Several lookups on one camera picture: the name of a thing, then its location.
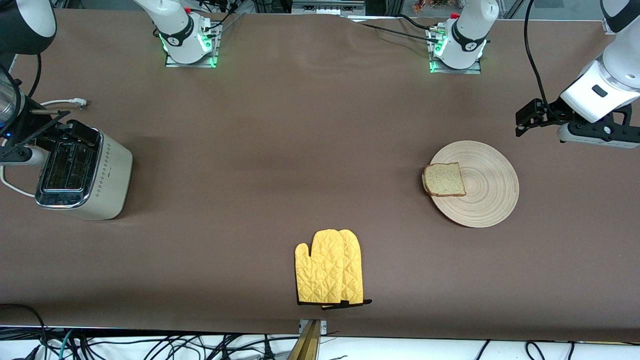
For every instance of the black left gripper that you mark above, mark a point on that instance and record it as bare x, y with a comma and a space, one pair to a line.
554, 114

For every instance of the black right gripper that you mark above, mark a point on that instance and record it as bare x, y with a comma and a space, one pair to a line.
56, 131

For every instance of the round wooden plate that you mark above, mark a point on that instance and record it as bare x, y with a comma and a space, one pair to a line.
490, 192

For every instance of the brown bread slice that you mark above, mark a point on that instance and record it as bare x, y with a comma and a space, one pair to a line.
444, 179

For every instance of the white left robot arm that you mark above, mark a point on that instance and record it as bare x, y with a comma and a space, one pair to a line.
470, 35

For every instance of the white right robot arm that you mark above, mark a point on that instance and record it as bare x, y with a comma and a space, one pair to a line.
175, 25

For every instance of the cream and chrome toaster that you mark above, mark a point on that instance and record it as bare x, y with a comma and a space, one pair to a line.
107, 175

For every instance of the orange object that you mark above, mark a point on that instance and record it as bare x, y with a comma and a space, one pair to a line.
430, 5

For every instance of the brown table cover sheet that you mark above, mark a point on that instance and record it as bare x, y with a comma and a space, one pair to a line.
300, 125

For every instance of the yellow quilted oven mitt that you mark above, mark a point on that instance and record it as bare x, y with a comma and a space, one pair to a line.
356, 270
320, 270

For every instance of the grey metal device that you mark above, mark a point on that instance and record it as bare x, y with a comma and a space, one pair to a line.
327, 6

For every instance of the brass coloured bar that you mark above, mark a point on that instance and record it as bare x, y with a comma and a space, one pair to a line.
306, 345

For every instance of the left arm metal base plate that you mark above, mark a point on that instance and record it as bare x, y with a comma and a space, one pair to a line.
477, 70

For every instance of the aluminium frame profile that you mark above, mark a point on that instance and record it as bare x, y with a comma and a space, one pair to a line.
608, 27

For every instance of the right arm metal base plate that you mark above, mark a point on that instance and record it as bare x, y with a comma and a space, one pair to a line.
212, 52

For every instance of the small metal bracket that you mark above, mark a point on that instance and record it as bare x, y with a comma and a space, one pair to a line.
323, 326

